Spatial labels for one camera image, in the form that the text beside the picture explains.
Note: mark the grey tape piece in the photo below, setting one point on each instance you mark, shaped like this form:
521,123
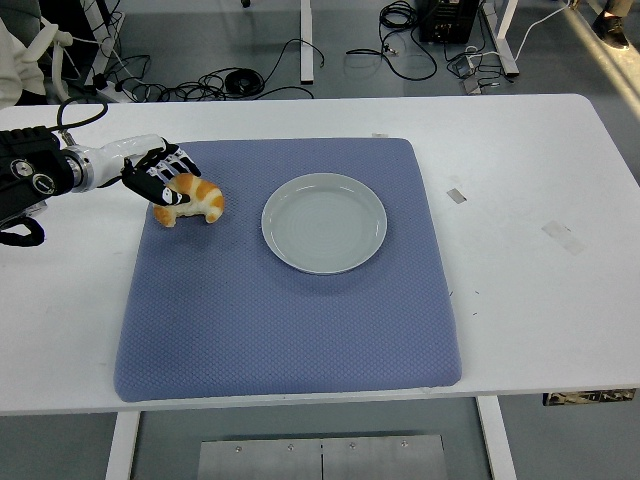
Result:
456,195

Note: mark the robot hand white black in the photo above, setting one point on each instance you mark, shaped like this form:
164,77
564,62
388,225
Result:
115,160

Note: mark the grey round plate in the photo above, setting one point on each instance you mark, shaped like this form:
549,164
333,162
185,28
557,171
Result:
325,225

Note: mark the blue quilted mat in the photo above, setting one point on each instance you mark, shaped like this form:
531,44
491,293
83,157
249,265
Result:
250,325

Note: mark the white power strip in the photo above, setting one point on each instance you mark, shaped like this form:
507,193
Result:
107,89

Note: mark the grey foot pedal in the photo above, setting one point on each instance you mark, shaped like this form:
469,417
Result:
462,66

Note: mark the black equipment box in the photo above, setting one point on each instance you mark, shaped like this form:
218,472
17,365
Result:
445,20

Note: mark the white desk leg with foot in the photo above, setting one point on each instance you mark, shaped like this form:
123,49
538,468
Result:
505,40

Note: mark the person's foot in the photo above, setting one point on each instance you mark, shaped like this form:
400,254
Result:
611,30

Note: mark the croissant bread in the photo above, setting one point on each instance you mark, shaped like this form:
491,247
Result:
205,192

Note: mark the white chair frame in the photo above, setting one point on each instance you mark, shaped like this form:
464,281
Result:
57,40

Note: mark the white table leg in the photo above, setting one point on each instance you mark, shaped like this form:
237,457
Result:
497,440
122,445

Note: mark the white cloth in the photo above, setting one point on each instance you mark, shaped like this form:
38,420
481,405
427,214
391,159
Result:
20,65

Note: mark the large clear tape piece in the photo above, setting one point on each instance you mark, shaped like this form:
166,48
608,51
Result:
562,236

